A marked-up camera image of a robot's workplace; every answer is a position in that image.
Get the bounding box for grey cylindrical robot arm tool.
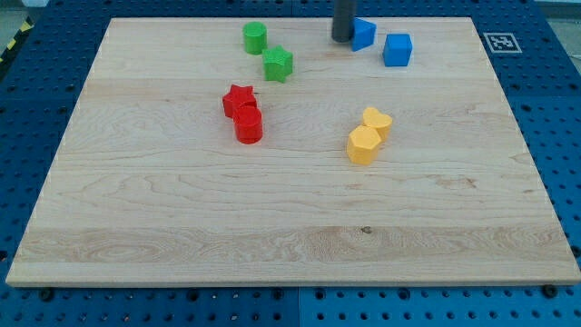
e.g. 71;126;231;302
331;0;357;43

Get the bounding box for red star block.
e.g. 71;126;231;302
222;84;257;118

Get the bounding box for green star block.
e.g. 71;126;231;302
262;45;293;83

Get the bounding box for red cylinder block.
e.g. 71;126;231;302
232;105;263;144

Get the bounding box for yellow hexagon block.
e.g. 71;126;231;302
346;125;381;165

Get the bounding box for light wooden board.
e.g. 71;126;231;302
6;17;580;288

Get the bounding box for yellow heart block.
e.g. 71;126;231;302
362;106;393;142

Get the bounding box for green cylinder block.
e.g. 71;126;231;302
242;21;268;55

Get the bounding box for blue triangle block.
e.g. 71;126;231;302
351;18;377;52

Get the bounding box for blue cube block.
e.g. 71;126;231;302
382;34;413;66

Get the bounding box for white fiducial marker tag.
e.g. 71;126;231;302
483;32;522;54

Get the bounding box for yellow black hazard tape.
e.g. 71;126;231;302
1;16;34;65

